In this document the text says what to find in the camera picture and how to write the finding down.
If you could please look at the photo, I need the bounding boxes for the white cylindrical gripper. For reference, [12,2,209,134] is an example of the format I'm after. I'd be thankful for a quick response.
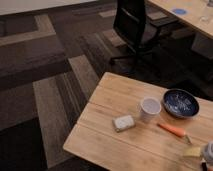
[183,141,213,164]

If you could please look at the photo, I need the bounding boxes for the white paper cup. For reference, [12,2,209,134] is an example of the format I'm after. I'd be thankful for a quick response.
[140,97,162,122]

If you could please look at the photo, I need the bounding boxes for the dark blue bowl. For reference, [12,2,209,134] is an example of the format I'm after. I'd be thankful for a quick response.
[162,89,199,119]

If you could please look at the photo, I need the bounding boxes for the wooden background desk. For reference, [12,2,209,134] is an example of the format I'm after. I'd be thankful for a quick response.
[148,0,213,39]

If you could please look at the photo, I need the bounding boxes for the clear drinking glass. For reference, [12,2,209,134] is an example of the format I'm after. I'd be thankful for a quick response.
[200,0,213,23]

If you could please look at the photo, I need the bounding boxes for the orange carrot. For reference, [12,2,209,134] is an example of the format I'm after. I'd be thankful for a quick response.
[158,123,191,144]

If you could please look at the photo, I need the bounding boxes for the black office chair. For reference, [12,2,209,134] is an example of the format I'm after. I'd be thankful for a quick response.
[109,0,175,74]

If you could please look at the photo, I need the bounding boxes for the blue round coaster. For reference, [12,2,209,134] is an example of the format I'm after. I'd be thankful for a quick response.
[172,8,187,15]

